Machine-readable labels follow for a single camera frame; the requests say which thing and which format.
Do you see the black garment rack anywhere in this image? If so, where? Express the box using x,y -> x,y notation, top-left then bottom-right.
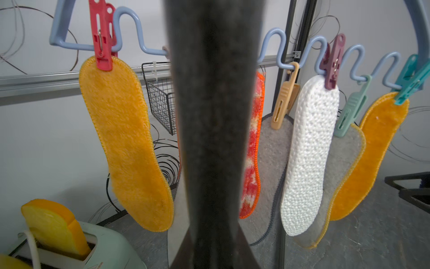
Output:
164,1 -> 264,269

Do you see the grey felt yellow-edged insole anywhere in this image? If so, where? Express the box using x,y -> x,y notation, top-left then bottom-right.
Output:
293,124 -> 366,249

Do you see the orange fuzzy insole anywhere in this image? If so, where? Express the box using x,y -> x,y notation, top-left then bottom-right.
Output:
79,57 -> 174,232
330,92 -> 410,221

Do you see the light blue clip hanger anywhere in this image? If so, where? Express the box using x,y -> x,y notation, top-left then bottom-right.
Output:
49,1 -> 430,91

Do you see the red white patterned insole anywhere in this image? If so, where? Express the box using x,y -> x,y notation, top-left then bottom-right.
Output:
239,72 -> 265,219

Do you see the tan clothespin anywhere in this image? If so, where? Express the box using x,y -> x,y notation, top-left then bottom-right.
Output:
271,62 -> 300,130

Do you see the white knitted insole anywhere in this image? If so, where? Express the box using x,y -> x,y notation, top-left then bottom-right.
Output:
280,75 -> 339,236

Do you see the purple clothespin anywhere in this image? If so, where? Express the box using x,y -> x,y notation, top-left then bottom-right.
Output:
320,34 -> 346,90

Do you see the mint green clothespin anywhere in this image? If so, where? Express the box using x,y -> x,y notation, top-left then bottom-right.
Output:
334,75 -> 372,137

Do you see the mint green toaster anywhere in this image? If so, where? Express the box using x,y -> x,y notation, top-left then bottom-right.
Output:
3,222 -> 146,269

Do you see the red clothespin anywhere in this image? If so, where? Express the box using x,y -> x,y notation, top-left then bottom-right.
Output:
88,0 -> 118,71

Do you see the teal clothespin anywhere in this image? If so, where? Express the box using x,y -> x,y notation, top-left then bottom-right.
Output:
392,54 -> 430,105

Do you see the yellow toast slice leaning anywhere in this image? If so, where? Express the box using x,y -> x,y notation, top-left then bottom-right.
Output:
0,255 -> 32,269

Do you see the black wire wall basket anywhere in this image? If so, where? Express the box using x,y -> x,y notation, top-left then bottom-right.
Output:
141,61 -> 176,135

